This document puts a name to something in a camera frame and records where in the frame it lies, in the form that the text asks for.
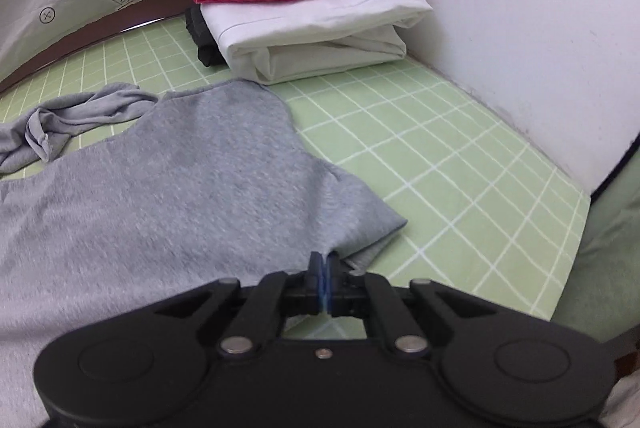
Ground brown bed frame edge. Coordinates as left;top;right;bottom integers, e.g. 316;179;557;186
0;0;197;95

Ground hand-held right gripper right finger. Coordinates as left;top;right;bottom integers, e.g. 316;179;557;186
325;251;502;357

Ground grey sweatpants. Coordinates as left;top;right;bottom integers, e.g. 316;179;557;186
0;78;409;428

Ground white folded cloth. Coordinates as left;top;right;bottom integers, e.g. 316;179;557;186
199;0;435;85

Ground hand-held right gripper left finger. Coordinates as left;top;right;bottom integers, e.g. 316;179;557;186
145;251;326;357

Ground black folded cloth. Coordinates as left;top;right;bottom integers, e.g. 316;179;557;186
184;6;223;69

